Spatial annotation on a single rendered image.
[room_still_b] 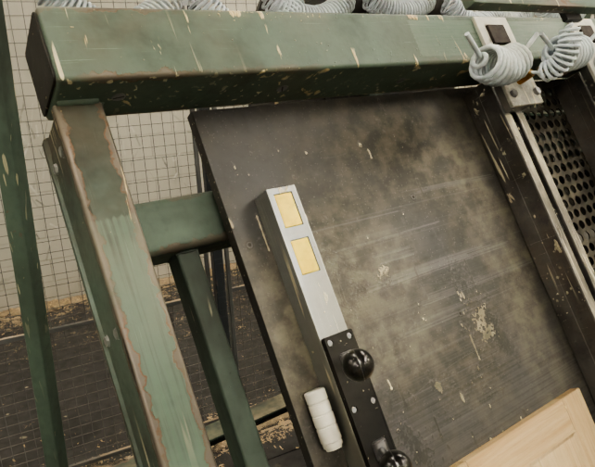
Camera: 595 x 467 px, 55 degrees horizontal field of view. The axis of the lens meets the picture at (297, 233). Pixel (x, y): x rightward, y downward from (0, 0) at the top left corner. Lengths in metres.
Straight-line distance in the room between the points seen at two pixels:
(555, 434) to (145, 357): 0.71
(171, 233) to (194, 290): 0.09
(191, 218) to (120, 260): 0.17
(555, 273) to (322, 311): 0.53
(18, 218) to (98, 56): 0.68
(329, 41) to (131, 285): 0.48
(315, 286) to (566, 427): 0.54
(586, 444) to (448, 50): 0.73
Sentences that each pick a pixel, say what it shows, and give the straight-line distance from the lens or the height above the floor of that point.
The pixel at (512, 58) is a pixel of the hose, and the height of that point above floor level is 1.88.
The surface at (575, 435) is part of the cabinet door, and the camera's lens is 1.15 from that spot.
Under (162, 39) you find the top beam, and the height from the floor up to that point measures 1.93.
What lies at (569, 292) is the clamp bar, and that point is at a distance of 1.17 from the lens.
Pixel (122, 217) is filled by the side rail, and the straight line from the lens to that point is 0.71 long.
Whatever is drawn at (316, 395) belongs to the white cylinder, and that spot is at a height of 1.47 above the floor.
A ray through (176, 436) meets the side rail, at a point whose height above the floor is 1.50.
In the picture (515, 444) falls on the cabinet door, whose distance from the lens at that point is 1.03.
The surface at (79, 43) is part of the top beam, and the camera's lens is 0.75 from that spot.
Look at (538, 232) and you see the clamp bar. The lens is 1.17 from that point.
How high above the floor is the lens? 1.88
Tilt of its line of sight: 16 degrees down
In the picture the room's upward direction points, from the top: 3 degrees counter-clockwise
